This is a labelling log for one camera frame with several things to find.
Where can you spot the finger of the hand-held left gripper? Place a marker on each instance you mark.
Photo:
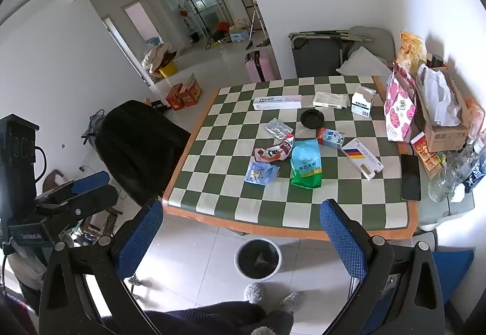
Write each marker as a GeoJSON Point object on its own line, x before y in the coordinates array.
{"type": "Point", "coordinates": [85, 207]}
{"type": "Point", "coordinates": [91, 181]}

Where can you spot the blue label water bottle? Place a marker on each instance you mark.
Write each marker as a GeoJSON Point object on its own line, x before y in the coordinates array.
{"type": "Point", "coordinates": [474, 167]}

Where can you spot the black phone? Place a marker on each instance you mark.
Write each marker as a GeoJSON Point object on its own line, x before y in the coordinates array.
{"type": "Point", "coordinates": [411, 177]}

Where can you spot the grey chair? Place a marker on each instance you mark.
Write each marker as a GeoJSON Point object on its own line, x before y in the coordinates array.
{"type": "Point", "coordinates": [322, 52]}

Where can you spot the wooden stool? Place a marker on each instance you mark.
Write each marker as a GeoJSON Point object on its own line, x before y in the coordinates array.
{"type": "Point", "coordinates": [107, 220]}

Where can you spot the grey fuzzy slipper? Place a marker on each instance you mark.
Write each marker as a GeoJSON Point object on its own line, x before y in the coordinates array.
{"type": "Point", "coordinates": [253, 291]}
{"type": "Point", "coordinates": [292, 299]}

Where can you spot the person's dark trousers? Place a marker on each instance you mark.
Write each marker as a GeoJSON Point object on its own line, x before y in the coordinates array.
{"type": "Point", "coordinates": [212, 319]}

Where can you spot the clear plastic blister pack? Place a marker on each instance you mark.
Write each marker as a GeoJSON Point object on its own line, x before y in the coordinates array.
{"type": "Point", "coordinates": [279, 128]}

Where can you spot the black round lid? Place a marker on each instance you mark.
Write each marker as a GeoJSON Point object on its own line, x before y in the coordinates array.
{"type": "Point", "coordinates": [312, 118]}

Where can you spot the small red blue box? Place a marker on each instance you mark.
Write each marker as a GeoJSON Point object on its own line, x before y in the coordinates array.
{"type": "Point", "coordinates": [330, 137]}

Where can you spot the yellow bucket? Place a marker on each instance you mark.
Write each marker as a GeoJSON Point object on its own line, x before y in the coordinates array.
{"type": "Point", "coordinates": [168, 69]}

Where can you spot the blue clear plastic wrapper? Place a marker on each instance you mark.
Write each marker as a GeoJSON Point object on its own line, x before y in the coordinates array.
{"type": "Point", "coordinates": [260, 173]}

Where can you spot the black coat rack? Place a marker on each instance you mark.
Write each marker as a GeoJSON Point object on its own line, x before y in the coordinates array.
{"type": "Point", "coordinates": [191, 12]}

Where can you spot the green white checkered table mat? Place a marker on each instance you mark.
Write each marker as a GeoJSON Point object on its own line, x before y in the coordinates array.
{"type": "Point", "coordinates": [235, 122]}

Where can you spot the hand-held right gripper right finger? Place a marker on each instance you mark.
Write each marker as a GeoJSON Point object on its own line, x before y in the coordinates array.
{"type": "Point", "coordinates": [343, 240]}

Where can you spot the brown cardboard box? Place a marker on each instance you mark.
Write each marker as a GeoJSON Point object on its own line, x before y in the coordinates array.
{"type": "Point", "coordinates": [442, 129]}

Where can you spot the clear glass bottle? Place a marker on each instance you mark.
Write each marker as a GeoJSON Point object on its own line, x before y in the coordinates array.
{"type": "Point", "coordinates": [442, 181]}

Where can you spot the blue stool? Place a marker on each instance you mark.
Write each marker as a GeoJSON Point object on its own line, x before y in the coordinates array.
{"type": "Point", "coordinates": [453, 274]}

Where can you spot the blue white carton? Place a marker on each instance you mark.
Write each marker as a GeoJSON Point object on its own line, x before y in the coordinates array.
{"type": "Point", "coordinates": [237, 35]}

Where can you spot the pink suitcase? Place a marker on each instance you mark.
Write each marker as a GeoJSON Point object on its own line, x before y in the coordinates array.
{"type": "Point", "coordinates": [260, 66]}

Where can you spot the flat white box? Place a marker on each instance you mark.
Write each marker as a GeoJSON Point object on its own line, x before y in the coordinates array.
{"type": "Point", "coordinates": [330, 100]}

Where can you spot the white plastic bag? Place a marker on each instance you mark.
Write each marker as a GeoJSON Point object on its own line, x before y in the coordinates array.
{"type": "Point", "coordinates": [436, 91]}

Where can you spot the small white green box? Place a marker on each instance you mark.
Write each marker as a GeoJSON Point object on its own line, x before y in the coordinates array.
{"type": "Point", "coordinates": [362, 102]}

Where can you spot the green rice bag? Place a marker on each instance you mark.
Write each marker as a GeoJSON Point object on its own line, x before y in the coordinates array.
{"type": "Point", "coordinates": [305, 164]}

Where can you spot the round trash bin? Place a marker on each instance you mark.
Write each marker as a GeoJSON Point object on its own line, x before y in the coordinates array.
{"type": "Point", "coordinates": [258, 259]}

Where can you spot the yellow snack bag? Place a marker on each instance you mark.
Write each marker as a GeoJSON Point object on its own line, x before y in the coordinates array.
{"type": "Point", "coordinates": [410, 48]}

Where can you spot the white box with coloured stripes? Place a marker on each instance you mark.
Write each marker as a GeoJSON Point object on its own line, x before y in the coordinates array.
{"type": "Point", "coordinates": [362, 160]}

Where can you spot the red cardboard box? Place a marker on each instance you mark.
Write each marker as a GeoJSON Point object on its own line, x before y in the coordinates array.
{"type": "Point", "coordinates": [174, 96]}
{"type": "Point", "coordinates": [191, 91]}

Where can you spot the pink white toothpaste box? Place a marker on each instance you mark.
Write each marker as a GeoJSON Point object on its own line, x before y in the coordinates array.
{"type": "Point", "coordinates": [277, 102]}

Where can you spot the white pillow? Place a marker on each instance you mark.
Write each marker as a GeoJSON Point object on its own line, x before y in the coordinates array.
{"type": "Point", "coordinates": [362, 62]}

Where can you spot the silver tripod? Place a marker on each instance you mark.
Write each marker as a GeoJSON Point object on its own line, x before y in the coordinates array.
{"type": "Point", "coordinates": [255, 21]}

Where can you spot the pink printed paper bag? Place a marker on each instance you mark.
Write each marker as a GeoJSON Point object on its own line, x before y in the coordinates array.
{"type": "Point", "coordinates": [398, 107]}

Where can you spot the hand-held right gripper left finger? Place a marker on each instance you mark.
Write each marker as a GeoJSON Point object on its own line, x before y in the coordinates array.
{"type": "Point", "coordinates": [141, 238]}

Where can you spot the red white snack wrapper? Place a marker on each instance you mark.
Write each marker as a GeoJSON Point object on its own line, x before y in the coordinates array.
{"type": "Point", "coordinates": [274, 151]}

